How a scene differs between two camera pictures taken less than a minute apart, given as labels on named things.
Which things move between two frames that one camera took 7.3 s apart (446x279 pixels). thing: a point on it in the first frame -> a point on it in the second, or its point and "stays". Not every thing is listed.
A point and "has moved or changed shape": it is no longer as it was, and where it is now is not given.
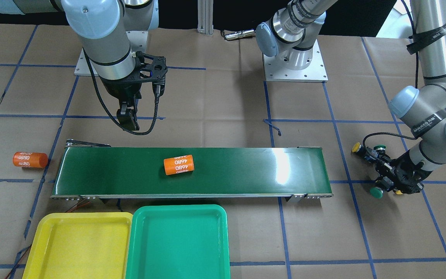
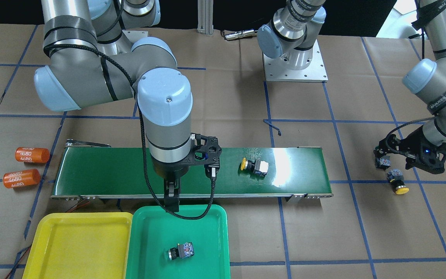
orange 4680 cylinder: x=30 y=159 has moved or changed shape
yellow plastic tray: x=80 y=245 stays
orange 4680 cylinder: x=179 y=164 has moved or changed shape
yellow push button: x=358 y=148 -> x=258 y=167
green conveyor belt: x=220 y=172 stays
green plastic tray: x=181 y=241 stays
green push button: x=376 y=192 -> x=183 y=250
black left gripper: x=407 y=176 -> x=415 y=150
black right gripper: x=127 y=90 -> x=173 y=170
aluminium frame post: x=205 y=17 stays
